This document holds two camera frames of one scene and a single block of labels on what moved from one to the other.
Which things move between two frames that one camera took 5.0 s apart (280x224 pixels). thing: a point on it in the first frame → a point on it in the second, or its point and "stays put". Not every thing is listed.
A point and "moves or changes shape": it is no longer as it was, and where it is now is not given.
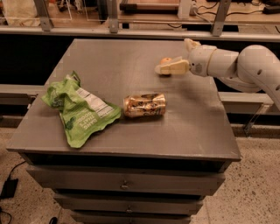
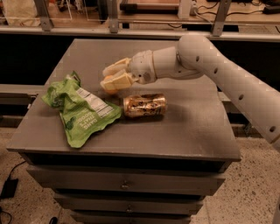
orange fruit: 165,60 moves or changes shape
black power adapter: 9,189 stays put
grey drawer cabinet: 146,170 stays put
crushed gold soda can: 144,105 stays put
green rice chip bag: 82,112 stays put
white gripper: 199,61 → 141,66
